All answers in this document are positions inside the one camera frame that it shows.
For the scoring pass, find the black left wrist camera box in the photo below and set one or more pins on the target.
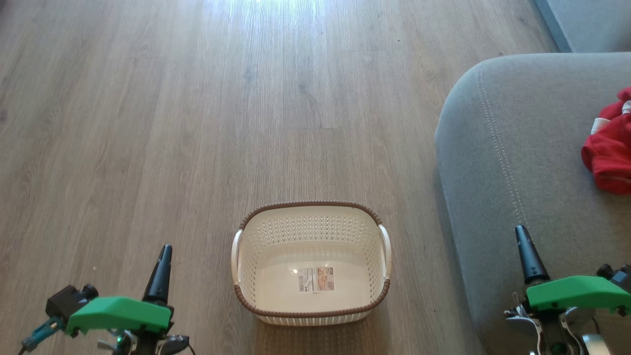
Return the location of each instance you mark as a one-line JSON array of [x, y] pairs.
[[66, 301]]

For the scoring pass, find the cream perforated laundry basket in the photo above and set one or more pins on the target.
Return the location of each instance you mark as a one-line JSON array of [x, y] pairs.
[[276, 246]]

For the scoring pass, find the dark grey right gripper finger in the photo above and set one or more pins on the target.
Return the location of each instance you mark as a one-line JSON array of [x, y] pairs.
[[531, 261]]

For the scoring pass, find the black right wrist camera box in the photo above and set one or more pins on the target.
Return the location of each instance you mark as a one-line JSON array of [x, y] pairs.
[[618, 276]]

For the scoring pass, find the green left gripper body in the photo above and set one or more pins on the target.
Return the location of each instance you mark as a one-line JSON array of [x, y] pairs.
[[123, 313]]

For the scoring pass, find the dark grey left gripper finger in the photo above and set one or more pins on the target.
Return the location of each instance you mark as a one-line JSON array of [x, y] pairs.
[[158, 281]]

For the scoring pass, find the red garment with white trim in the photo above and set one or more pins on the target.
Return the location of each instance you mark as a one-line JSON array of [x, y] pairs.
[[609, 158]]

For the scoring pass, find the large grey sofa section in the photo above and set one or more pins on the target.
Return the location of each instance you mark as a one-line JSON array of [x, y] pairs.
[[591, 24]]

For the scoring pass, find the paper product sticker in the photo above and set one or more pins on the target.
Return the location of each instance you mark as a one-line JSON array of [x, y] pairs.
[[315, 279]]

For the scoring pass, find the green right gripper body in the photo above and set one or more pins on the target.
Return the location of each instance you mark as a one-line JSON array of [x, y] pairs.
[[577, 293]]

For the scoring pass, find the grey fabric sofa seat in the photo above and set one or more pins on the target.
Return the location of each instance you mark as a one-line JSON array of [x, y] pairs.
[[517, 162]]

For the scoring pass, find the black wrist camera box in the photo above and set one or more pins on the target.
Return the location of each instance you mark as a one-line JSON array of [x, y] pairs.
[[618, 276], [66, 301]]

